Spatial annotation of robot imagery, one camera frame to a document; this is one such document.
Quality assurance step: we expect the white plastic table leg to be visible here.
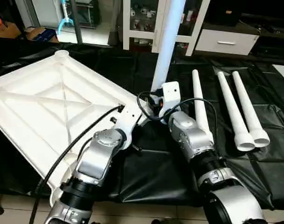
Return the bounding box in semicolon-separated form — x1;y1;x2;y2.
192;69;215;141
217;70;256;153
150;0;187;94
231;70;271;148

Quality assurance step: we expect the white plastic table top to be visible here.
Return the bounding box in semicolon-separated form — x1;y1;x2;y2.
0;50;154;206

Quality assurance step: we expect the black work mat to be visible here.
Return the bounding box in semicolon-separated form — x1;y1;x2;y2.
0;40;284;210

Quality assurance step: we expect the white glass-door cabinet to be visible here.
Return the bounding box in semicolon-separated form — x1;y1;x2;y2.
122;0;211;57

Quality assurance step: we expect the white low drawer unit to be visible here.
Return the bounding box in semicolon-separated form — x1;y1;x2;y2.
194;28;262;57

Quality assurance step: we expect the grey metal pole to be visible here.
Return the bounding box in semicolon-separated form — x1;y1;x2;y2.
69;0;84;45

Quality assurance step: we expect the blue cardboard box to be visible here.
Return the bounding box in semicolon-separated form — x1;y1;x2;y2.
27;27;59;43

